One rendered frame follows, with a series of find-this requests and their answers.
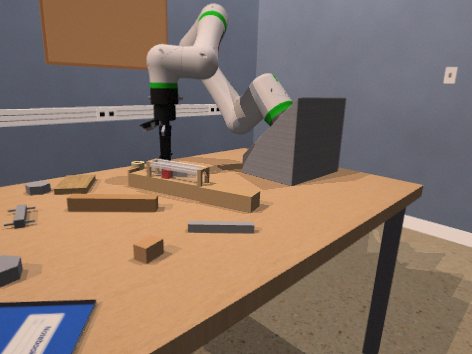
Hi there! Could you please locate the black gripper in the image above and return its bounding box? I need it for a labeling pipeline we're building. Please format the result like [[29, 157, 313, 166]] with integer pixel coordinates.
[[153, 105, 176, 161]]

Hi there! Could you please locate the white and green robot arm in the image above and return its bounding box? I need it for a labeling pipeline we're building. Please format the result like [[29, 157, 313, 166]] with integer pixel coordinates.
[[146, 4, 293, 135]]

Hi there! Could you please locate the brown wooden bar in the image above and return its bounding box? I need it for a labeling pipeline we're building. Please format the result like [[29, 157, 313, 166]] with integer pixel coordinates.
[[67, 194, 158, 212]]

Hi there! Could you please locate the blue notebook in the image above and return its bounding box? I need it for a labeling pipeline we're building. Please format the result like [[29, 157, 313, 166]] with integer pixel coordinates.
[[0, 299, 97, 354]]

